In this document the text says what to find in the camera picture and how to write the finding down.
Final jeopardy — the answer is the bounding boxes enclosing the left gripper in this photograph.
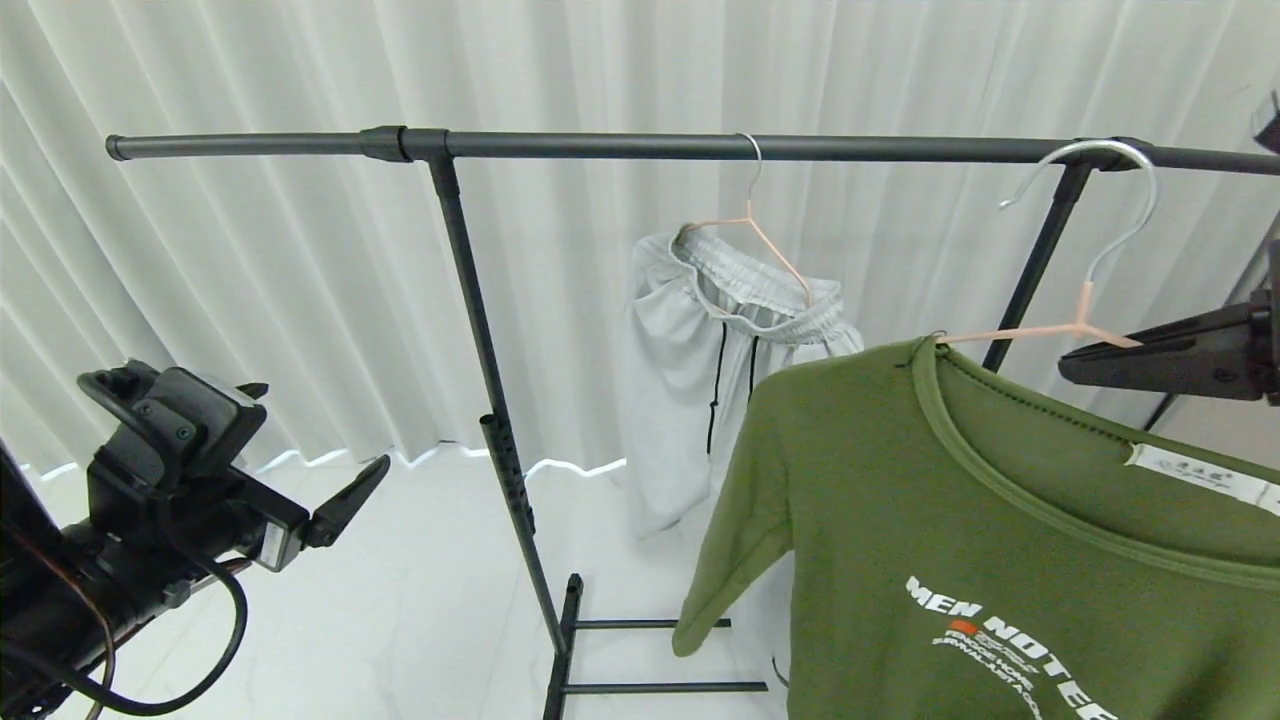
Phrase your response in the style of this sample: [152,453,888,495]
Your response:
[120,381,392,607]

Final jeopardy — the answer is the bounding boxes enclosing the pink clothes hanger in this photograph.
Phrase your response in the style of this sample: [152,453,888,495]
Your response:
[935,140,1159,351]
[683,133,814,311]

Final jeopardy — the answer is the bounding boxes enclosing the white curtain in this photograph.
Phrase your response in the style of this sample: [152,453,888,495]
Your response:
[0,0,1280,481]

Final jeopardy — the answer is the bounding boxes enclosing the green long-sleeved shirt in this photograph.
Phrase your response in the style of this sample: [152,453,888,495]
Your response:
[672,335,1280,720]

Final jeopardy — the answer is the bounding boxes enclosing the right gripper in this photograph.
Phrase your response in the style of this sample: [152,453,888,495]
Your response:
[1058,238,1280,407]

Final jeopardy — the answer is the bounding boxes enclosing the pale grey shorts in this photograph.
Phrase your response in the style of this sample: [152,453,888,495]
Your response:
[622,225,866,541]

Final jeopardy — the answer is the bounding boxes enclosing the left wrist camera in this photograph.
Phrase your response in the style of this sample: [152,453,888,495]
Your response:
[78,362,269,506]

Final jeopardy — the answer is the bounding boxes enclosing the black clothes rack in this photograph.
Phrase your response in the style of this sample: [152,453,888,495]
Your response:
[105,125,1280,720]

